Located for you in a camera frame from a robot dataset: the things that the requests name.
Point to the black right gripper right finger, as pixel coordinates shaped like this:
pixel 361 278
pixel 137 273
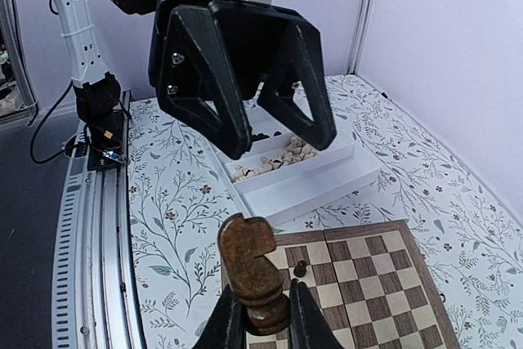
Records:
pixel 308 329

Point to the front aluminium rail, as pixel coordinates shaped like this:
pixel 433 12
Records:
pixel 94 301

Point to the left aluminium frame post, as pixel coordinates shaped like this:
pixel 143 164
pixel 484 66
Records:
pixel 359 35

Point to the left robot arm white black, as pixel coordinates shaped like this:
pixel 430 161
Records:
pixel 89 69

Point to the pile of light chess pieces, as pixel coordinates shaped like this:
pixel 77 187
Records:
pixel 295 151

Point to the white plastic compartment tray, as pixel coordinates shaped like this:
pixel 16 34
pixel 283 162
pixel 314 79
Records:
pixel 297 189

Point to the dark knight chess piece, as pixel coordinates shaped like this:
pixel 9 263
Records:
pixel 254 279

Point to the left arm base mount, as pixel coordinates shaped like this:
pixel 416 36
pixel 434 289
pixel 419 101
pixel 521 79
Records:
pixel 104 117

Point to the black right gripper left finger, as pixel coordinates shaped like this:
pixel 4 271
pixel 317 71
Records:
pixel 225 327

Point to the pile of dark chess pieces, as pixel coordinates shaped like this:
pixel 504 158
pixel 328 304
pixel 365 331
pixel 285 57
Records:
pixel 262 136

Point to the floral patterned table cloth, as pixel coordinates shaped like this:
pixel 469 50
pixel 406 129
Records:
pixel 177 201

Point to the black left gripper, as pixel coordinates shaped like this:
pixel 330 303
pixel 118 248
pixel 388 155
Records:
pixel 200 62

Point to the wooden chess board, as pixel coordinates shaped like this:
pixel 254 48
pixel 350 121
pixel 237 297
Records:
pixel 371 284

